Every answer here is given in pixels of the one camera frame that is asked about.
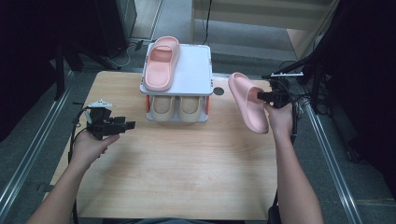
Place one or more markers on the pink slide slipper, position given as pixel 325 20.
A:
pixel 160 74
pixel 249 115

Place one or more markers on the black cabinet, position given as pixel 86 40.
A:
pixel 115 25

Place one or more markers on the person's left hand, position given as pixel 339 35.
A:
pixel 87 149

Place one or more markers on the dark tape strip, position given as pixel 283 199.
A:
pixel 43 188

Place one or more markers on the beige wooden platform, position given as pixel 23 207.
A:
pixel 249 18

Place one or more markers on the dark curtain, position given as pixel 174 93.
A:
pixel 367 77

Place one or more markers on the black metal stand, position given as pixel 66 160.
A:
pixel 59 71

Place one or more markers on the black tripod stand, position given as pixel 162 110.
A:
pixel 306 62

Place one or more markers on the metal floor rail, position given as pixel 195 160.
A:
pixel 331 165
pixel 31 149

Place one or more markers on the person's right hand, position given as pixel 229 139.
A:
pixel 281 123

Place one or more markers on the cream clog shoe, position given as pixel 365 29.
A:
pixel 190 109
pixel 162 109

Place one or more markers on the white two-tier shoe rack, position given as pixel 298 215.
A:
pixel 196 68

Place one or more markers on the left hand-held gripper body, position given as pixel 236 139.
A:
pixel 101 124

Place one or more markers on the dark round disc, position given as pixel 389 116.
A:
pixel 218 91

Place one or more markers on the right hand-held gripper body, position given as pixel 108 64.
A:
pixel 280 96

